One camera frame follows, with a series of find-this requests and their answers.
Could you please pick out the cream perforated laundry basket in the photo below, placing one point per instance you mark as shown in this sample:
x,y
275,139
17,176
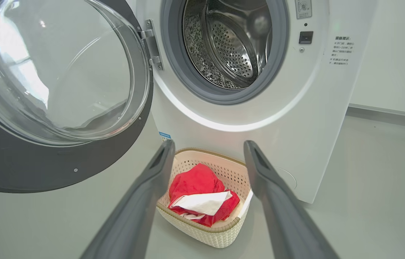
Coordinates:
x,y
202,233

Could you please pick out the printed text instruction label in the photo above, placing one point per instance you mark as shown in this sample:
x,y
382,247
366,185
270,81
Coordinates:
x,y
342,50

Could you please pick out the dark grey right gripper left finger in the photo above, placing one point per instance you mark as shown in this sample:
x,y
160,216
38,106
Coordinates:
x,y
134,216

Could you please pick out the grey rubber door gasket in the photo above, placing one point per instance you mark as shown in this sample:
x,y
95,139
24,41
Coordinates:
x,y
173,61

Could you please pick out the blue energy label sticker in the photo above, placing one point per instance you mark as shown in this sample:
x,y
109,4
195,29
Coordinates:
x,y
164,136

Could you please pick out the dark grey washing machine door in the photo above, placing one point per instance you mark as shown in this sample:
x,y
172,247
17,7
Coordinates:
x,y
44,169

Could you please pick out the black door lock latch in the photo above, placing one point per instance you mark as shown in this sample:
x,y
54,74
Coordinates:
x,y
305,37

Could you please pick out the grey warning sticker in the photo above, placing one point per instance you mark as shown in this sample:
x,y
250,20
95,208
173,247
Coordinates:
x,y
303,9

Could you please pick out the steel perforated washer drum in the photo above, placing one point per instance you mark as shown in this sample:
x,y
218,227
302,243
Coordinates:
x,y
231,50

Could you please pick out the metal door hinge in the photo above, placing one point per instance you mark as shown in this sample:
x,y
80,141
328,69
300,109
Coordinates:
x,y
152,39

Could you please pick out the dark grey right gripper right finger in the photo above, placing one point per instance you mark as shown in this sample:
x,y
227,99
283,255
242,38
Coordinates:
x,y
288,223

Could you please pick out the red and white garment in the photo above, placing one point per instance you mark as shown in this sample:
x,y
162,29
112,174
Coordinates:
x,y
195,180

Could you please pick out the white washing machine body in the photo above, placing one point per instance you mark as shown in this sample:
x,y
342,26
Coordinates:
x,y
295,126

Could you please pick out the round white filter cover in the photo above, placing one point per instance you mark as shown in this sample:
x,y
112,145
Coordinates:
x,y
290,180

